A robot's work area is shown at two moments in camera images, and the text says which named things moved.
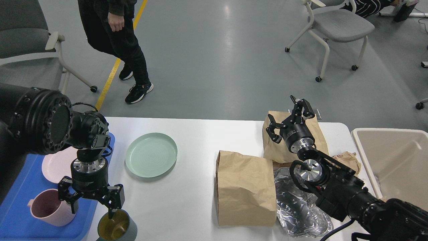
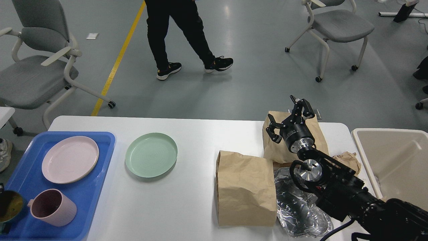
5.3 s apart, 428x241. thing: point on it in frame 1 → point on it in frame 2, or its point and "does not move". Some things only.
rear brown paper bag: x=280 y=152 does not move
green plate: x=150 y=155 does not move
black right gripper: x=296 y=134 does not move
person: x=109 y=26 → x=185 y=12
